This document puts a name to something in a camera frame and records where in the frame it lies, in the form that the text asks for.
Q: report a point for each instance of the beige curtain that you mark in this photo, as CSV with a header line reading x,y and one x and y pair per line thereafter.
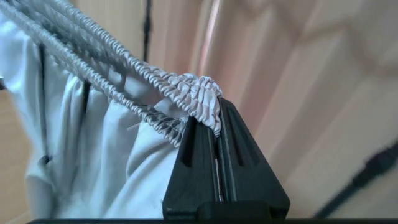
x,y
280,62

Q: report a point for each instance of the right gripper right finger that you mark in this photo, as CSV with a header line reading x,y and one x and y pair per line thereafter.
x,y
255,186

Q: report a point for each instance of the pale grey shorts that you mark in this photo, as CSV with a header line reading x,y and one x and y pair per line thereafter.
x,y
93,155

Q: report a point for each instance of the black clothes rack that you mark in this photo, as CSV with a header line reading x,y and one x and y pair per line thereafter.
x,y
373,165

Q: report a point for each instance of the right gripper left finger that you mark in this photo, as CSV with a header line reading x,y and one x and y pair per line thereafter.
x,y
192,186

